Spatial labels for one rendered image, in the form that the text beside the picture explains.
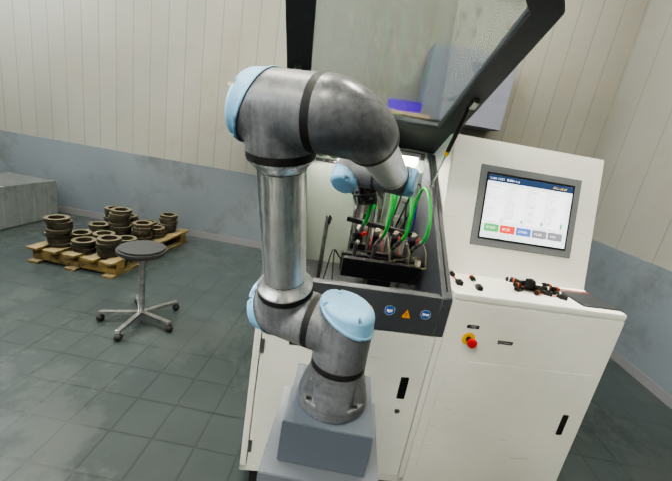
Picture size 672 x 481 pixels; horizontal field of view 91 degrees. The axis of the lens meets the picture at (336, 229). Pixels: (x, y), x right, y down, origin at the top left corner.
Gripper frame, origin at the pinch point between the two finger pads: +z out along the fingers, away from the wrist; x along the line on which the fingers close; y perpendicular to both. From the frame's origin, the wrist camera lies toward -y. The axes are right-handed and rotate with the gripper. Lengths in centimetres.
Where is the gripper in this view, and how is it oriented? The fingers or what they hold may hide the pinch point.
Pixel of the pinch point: (368, 204)
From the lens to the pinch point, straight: 119.6
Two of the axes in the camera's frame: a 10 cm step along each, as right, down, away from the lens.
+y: -0.8, 8.3, -5.5
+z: 1.5, 5.6, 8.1
